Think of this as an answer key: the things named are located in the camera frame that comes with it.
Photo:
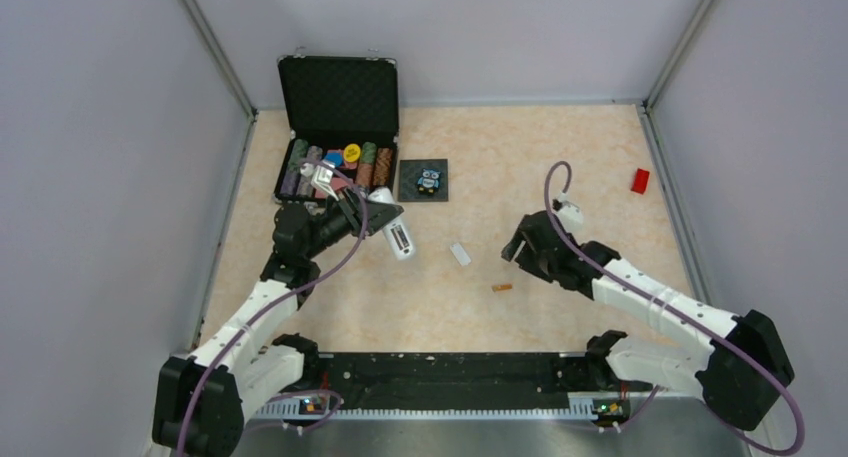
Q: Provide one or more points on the white battery cover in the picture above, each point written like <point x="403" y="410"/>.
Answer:
<point x="460" y="254"/>

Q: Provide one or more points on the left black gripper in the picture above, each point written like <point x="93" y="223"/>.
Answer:
<point x="349" y="204"/>

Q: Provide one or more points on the blue owl toy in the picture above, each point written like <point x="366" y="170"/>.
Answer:
<point x="429" y="182"/>

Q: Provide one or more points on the white remote control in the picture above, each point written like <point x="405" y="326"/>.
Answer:
<point x="396" y="232"/>

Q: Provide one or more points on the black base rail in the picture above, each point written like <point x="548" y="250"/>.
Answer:
<point x="437" y="386"/>

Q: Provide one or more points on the yellow poker chip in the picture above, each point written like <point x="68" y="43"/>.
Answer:
<point x="352" y="153"/>

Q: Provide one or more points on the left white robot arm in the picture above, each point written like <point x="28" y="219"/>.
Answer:
<point x="204" y="399"/>

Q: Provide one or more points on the dark grey lego baseplate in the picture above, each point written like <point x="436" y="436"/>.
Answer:
<point x="408" y="173"/>

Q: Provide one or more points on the red lego brick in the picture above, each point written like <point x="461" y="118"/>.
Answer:
<point x="640" y="181"/>

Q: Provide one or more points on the black poker chip case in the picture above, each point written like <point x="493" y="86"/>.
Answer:
<point x="332" y="102"/>

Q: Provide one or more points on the blue poker chip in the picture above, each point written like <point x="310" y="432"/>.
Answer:
<point x="334" y="157"/>

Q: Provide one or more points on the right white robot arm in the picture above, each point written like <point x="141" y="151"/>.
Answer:
<point x="732" y="363"/>

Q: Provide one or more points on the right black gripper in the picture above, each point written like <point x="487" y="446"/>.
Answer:
<point x="524" y="258"/>

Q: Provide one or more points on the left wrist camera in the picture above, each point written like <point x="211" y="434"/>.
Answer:
<point x="319" y="176"/>

